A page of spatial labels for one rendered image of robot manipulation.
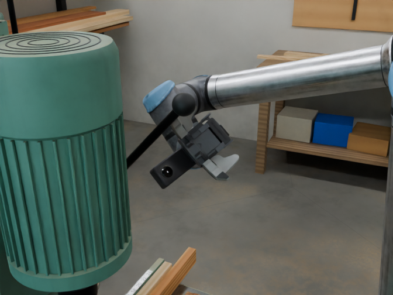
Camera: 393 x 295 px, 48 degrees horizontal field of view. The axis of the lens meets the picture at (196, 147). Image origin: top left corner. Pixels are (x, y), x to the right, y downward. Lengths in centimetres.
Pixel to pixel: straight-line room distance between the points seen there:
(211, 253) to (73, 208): 212
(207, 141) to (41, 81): 43
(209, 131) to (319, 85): 28
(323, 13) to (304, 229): 171
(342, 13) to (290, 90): 270
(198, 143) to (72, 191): 36
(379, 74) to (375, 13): 273
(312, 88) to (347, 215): 219
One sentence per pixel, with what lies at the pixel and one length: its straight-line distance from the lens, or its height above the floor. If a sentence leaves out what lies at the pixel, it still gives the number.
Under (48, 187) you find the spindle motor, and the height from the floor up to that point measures 135.
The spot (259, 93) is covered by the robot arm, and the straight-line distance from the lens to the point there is 105.
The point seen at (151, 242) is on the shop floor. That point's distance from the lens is 274.
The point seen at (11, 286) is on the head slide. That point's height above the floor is 114.
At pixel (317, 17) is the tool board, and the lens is 373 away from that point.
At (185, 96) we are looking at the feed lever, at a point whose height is 142.
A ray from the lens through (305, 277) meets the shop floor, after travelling 255.
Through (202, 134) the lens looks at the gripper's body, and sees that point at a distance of 85.
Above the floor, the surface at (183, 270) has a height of 92.
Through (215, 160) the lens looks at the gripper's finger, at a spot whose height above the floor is 125.
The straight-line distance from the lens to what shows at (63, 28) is 344.
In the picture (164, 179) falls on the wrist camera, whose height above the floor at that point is 120.
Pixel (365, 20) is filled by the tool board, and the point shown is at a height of 113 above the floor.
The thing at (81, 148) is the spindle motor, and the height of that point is 140.
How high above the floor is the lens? 161
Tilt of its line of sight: 24 degrees down
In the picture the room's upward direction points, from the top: straight up
